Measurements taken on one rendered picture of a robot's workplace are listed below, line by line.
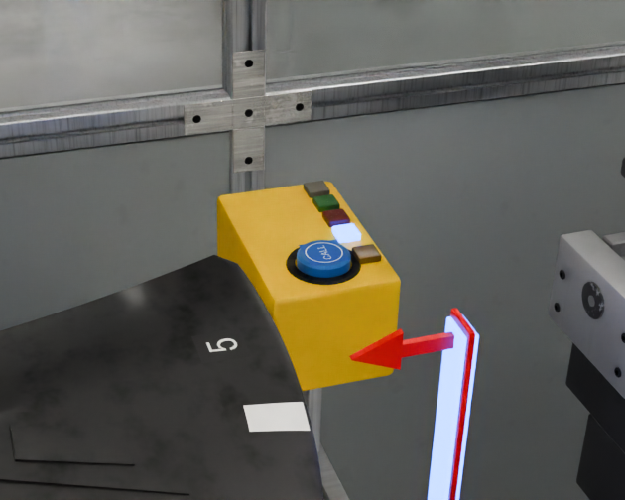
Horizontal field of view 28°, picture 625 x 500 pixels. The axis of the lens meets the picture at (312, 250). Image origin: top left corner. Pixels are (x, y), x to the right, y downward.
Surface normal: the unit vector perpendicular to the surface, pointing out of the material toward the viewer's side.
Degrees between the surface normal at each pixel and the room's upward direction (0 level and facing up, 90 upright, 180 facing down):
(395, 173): 90
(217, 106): 90
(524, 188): 90
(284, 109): 90
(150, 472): 18
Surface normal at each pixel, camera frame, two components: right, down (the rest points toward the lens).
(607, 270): 0.03, -0.85
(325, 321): 0.32, 0.51
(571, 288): -0.94, 0.16
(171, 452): 0.25, -0.70
